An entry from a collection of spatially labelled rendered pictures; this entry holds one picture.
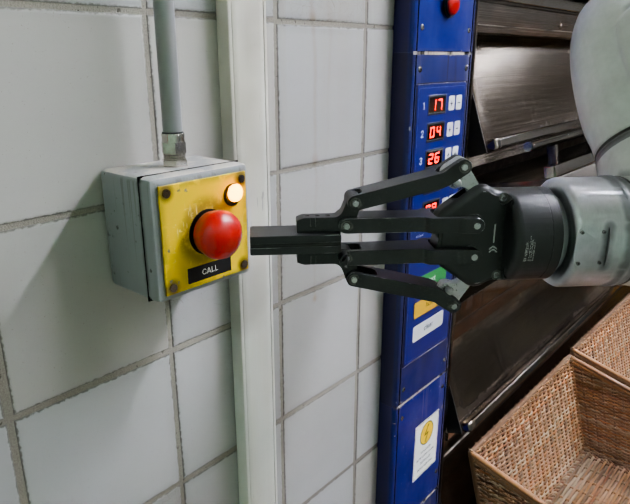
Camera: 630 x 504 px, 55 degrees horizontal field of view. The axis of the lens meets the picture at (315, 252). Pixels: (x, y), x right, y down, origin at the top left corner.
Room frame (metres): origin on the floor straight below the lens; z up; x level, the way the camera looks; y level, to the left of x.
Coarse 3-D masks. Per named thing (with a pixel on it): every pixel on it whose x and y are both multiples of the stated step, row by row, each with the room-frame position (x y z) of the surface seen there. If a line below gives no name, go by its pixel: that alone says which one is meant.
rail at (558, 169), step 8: (584, 152) 1.03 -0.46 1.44; (568, 160) 0.94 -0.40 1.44; (576, 160) 0.96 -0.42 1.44; (584, 160) 0.98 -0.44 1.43; (592, 160) 1.01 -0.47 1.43; (544, 168) 0.90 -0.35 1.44; (552, 168) 0.89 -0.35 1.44; (560, 168) 0.90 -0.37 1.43; (568, 168) 0.93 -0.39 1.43; (576, 168) 0.95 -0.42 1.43; (544, 176) 0.90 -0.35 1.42; (552, 176) 0.89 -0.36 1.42
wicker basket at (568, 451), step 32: (544, 384) 1.28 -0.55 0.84; (608, 384) 1.34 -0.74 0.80; (512, 416) 1.14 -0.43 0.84; (544, 416) 1.25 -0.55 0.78; (576, 416) 1.37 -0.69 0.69; (608, 416) 1.33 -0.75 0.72; (480, 448) 1.03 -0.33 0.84; (512, 448) 1.11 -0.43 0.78; (544, 448) 1.22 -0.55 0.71; (576, 448) 1.33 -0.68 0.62; (608, 448) 1.32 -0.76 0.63; (480, 480) 0.99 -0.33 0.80; (512, 480) 0.95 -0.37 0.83; (544, 480) 1.19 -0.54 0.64; (576, 480) 1.25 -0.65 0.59; (608, 480) 1.25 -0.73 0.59
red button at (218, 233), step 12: (204, 216) 0.46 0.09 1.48; (216, 216) 0.45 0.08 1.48; (228, 216) 0.46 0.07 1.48; (204, 228) 0.45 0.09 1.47; (216, 228) 0.45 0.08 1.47; (228, 228) 0.45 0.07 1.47; (240, 228) 0.47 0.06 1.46; (204, 240) 0.44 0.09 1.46; (216, 240) 0.45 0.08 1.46; (228, 240) 0.45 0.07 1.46; (240, 240) 0.47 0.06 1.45; (204, 252) 0.45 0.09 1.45; (216, 252) 0.45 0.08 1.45; (228, 252) 0.45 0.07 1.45
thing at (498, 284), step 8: (496, 280) 1.10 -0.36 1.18; (504, 280) 1.13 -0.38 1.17; (512, 280) 1.16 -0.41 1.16; (520, 280) 1.19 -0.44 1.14; (472, 288) 1.05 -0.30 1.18; (480, 288) 1.05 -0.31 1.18; (488, 288) 1.07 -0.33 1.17; (496, 288) 1.10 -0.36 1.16; (504, 288) 1.13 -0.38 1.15; (464, 296) 1.01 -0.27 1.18; (472, 296) 1.02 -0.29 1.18; (480, 296) 1.05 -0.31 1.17; (488, 296) 1.08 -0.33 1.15; (496, 296) 1.11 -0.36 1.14; (464, 304) 1.00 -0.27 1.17; (472, 304) 1.02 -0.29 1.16; (480, 304) 1.05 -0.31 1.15; (456, 312) 0.98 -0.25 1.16; (464, 312) 1.00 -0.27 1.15; (472, 312) 1.03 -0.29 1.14; (456, 320) 0.98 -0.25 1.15
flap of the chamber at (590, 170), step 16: (576, 144) 1.53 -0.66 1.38; (528, 160) 1.27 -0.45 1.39; (544, 160) 1.21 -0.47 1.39; (560, 160) 1.16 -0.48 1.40; (480, 176) 1.09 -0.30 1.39; (496, 176) 1.05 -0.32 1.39; (512, 176) 1.01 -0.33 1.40; (528, 176) 0.97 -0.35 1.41; (560, 176) 0.90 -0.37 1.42; (576, 176) 0.95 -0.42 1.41; (592, 176) 1.01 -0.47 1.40
